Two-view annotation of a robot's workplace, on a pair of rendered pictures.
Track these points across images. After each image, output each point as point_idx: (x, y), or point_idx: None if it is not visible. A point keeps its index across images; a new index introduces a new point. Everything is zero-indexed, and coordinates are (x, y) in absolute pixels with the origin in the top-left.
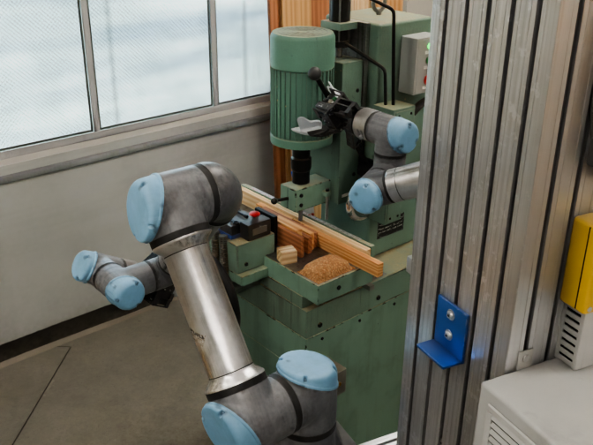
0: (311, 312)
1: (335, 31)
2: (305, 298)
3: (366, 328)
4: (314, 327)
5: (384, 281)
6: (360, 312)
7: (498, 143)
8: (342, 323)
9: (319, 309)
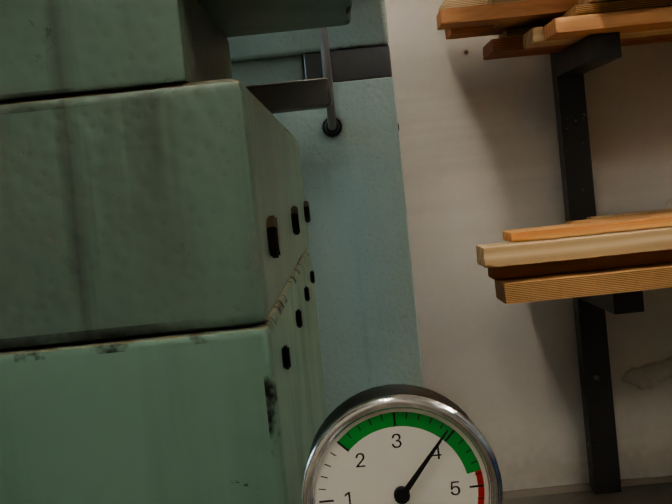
0: (249, 99)
1: None
2: (183, 8)
3: (306, 389)
4: (265, 240)
5: (285, 141)
6: (291, 267)
7: None
8: (286, 300)
9: (254, 108)
